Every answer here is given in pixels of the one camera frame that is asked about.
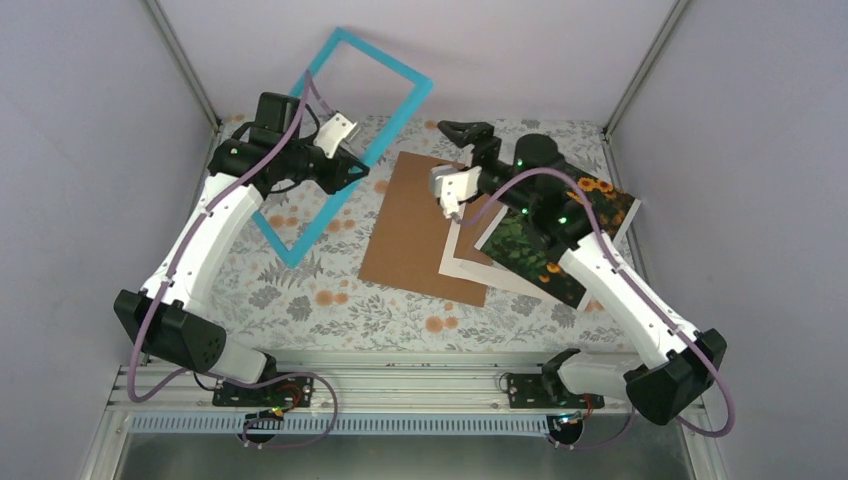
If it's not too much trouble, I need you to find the sunflower photo print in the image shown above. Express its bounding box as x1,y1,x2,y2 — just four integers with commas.
477,169,640,310

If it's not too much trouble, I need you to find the teal wooden picture frame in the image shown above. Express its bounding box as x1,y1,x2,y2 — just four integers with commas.
253,27,433,268

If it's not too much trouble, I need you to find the white paper mat border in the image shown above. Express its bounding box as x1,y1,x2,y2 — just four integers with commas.
439,196,554,301

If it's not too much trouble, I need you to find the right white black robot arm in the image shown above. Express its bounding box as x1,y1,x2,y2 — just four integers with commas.
429,120,728,425

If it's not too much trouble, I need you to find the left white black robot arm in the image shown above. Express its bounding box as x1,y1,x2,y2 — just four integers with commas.
114,92,369,405

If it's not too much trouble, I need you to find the brown backing board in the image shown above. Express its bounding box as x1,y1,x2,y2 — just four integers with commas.
358,152,486,307

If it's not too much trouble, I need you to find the floral patterned table mat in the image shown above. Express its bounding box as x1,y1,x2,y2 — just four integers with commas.
208,118,630,352

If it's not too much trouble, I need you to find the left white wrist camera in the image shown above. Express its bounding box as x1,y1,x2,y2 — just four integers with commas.
313,112,358,158

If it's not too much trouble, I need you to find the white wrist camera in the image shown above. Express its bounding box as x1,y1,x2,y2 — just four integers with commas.
313,112,358,158
428,165,482,222

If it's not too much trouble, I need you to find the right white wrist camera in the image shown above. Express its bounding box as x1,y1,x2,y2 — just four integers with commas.
428,165,482,222

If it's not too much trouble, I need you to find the left aluminium corner post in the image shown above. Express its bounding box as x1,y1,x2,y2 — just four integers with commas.
140,0,221,131

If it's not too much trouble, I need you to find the aluminium corner post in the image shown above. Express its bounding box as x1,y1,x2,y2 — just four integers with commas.
603,0,693,143
140,0,221,131

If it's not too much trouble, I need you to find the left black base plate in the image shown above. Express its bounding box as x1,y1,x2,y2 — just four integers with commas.
212,376,314,410

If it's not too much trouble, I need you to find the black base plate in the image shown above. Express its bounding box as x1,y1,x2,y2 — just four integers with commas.
498,373,605,410
212,376,314,410

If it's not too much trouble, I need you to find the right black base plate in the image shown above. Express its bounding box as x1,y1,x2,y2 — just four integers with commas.
498,373,605,410

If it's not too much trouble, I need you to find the right aluminium corner post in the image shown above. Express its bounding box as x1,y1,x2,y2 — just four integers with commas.
603,0,693,143

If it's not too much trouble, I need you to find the aluminium rail base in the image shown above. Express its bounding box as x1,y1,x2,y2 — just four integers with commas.
82,352,726,479

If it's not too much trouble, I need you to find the slotted grey cable duct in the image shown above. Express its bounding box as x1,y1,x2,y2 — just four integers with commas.
127,412,549,436

